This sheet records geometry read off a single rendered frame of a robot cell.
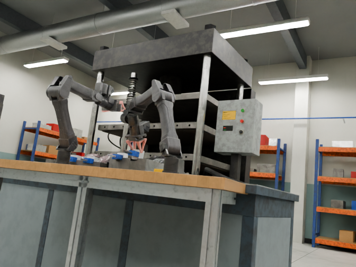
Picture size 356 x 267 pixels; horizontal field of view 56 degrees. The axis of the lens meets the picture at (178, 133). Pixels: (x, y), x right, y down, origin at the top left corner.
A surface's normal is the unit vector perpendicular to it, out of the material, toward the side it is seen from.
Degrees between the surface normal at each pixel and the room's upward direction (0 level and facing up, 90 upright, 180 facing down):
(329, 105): 90
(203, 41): 90
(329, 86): 90
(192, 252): 90
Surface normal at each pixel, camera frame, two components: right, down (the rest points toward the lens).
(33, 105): 0.86, 0.00
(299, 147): -0.50, -0.21
